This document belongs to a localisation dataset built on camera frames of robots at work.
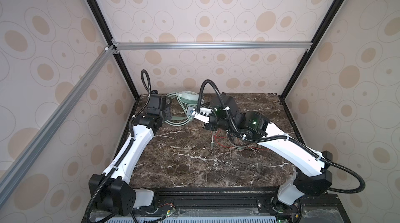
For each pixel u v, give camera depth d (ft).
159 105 1.94
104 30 2.73
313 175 1.36
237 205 2.47
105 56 2.70
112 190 1.26
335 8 2.49
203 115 1.66
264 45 5.56
